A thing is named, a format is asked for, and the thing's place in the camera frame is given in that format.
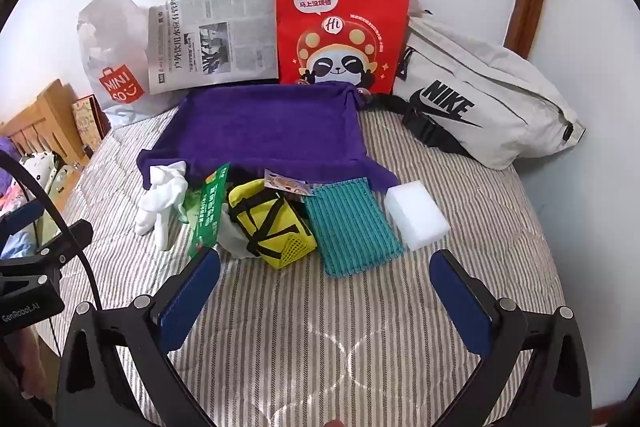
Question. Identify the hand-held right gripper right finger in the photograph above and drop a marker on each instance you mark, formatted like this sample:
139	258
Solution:
457	302

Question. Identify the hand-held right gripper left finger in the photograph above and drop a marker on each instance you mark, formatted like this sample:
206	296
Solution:
192	294

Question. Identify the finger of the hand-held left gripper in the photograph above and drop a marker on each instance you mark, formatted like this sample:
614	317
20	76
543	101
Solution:
70	239
17	218

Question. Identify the green snack packet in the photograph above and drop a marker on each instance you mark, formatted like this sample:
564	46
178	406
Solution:
207	207

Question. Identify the white sponge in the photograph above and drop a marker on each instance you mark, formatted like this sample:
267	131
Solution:
417	214

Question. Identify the white tissue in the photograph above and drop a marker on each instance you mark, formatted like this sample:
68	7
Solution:
160	202

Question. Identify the yellow mesh pouch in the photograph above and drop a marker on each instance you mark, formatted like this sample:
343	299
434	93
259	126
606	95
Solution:
260	217

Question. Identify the teal scrubbing pad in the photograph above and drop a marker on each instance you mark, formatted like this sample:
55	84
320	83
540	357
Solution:
350	227

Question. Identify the small printed packet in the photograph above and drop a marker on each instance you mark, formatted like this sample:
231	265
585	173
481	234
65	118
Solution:
287	183

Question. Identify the purple towel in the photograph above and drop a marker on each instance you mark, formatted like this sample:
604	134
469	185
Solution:
260	132

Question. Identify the colourful patterned quilt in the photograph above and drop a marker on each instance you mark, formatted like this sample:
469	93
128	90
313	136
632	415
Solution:
10	187

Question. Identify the light green cloth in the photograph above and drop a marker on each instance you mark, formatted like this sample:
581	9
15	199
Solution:
62	187

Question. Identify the white floral pillow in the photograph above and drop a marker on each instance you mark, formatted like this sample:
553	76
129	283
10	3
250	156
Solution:
37	167

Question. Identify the wooden bedside table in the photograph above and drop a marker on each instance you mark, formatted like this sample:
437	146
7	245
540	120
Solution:
45	117

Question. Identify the patterned book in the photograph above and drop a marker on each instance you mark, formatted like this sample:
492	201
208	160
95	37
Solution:
87	122

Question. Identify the white plastic shopping bag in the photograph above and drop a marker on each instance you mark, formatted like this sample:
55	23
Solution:
115	57

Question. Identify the grey waist bag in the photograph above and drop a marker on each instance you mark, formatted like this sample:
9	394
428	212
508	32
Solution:
490	82

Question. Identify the folded newspaper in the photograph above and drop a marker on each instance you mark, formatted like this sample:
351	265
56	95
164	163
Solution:
210	37

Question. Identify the red paper bag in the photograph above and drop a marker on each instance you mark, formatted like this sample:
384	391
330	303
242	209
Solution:
345	7

